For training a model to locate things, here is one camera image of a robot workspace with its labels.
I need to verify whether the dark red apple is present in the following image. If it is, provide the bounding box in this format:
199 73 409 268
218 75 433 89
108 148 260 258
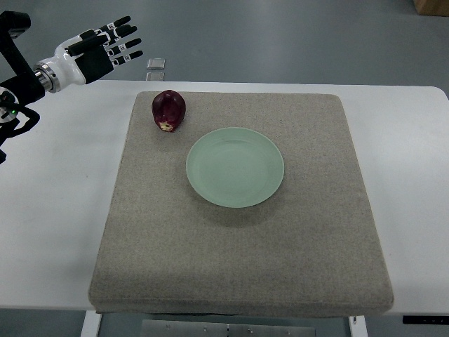
152 90 186 133

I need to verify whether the lower clear floor plate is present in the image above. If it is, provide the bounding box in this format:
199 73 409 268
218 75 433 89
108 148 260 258
145 72 165 81

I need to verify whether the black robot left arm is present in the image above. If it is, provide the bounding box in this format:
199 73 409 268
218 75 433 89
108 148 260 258
1 11 45 143

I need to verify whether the upper clear floor plate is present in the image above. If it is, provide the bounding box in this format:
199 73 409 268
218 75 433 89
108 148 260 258
147 58 166 70

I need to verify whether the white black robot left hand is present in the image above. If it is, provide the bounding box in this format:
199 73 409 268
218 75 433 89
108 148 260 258
34 16 143 93

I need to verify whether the metal base plate under table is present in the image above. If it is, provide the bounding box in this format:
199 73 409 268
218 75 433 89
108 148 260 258
140 319 316 337

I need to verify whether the black table control panel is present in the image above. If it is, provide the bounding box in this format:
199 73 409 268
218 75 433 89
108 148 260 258
402 315 449 325

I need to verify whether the clear floor plate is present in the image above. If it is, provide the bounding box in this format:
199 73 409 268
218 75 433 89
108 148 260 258
145 72 165 81
147 58 166 70

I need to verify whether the beige fabric cushion mat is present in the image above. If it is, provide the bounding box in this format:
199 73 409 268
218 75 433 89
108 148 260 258
86 91 395 315

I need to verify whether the light green plate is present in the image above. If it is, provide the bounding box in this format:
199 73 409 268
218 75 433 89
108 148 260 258
185 127 285 209

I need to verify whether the white table leg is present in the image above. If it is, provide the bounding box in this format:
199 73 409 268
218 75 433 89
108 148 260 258
80 311 102 337
348 316 368 337

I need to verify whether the white left table leg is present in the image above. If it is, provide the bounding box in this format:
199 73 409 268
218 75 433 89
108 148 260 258
80 311 102 337

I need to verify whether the white right table leg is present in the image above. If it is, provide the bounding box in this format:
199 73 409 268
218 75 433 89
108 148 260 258
348 316 368 337

